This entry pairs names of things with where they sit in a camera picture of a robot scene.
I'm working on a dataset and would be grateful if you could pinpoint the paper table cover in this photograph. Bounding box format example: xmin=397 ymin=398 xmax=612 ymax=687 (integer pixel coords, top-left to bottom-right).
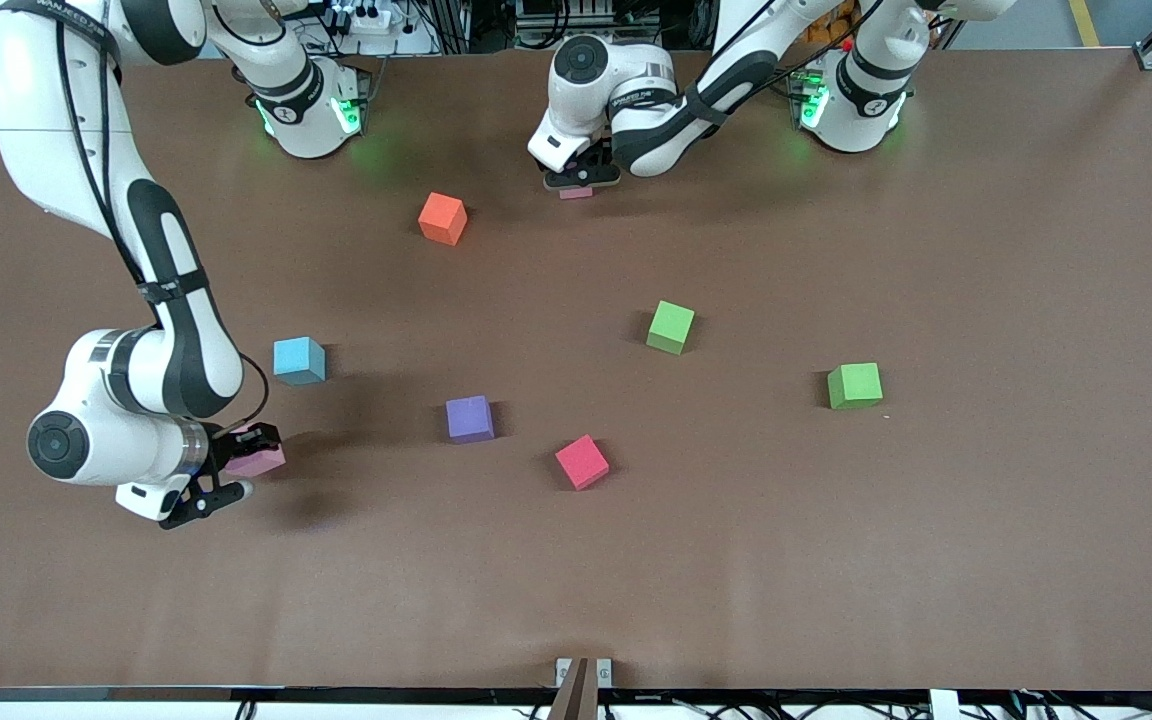
xmin=0 ymin=48 xmax=1152 ymax=693

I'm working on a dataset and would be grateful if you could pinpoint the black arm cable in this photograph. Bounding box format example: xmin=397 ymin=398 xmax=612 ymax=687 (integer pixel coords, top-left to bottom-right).
xmin=54 ymin=0 xmax=273 ymax=433
xmin=681 ymin=0 xmax=887 ymax=126

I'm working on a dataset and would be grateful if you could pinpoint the purple foam cube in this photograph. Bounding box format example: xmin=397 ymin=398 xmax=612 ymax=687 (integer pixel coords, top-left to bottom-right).
xmin=445 ymin=395 xmax=496 ymax=444

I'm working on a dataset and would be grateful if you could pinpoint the brown camera mount post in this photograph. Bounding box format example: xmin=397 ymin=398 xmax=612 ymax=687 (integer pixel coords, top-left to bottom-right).
xmin=547 ymin=657 xmax=600 ymax=720

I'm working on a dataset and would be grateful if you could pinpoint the green foam cube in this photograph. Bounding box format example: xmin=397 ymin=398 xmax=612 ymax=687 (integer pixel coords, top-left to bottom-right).
xmin=646 ymin=300 xmax=696 ymax=356
xmin=827 ymin=362 xmax=884 ymax=411

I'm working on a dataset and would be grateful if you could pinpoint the light blue foam cube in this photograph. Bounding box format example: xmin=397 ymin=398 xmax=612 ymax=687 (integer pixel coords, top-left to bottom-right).
xmin=273 ymin=337 xmax=327 ymax=387

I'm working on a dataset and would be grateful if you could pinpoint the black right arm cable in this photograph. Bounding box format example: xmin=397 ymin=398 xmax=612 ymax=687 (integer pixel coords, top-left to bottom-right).
xmin=54 ymin=0 xmax=273 ymax=433

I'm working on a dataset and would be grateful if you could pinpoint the orange snack bag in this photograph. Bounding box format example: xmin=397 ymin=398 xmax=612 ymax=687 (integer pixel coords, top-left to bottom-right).
xmin=804 ymin=0 xmax=862 ymax=47

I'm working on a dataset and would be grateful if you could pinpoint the silver camera mount bracket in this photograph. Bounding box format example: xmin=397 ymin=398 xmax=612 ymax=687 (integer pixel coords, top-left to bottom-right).
xmin=556 ymin=657 xmax=613 ymax=691

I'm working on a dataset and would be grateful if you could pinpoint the silver equipment rack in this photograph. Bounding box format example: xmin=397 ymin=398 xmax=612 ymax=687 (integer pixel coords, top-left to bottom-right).
xmin=514 ymin=0 xmax=664 ymax=51

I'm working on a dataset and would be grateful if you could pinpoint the red foam cube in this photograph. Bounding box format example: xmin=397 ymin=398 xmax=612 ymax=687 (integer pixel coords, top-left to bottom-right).
xmin=554 ymin=434 xmax=611 ymax=491

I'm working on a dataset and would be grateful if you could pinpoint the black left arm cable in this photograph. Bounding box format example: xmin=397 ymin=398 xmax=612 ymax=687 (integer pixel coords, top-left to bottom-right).
xmin=681 ymin=0 xmax=887 ymax=126

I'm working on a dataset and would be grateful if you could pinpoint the orange foam cube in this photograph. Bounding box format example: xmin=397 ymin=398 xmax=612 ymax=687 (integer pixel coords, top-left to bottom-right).
xmin=418 ymin=192 xmax=469 ymax=247

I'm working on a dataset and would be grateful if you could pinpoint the white power strip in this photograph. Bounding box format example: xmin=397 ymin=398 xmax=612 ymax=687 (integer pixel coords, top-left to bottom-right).
xmin=329 ymin=3 xmax=395 ymax=37

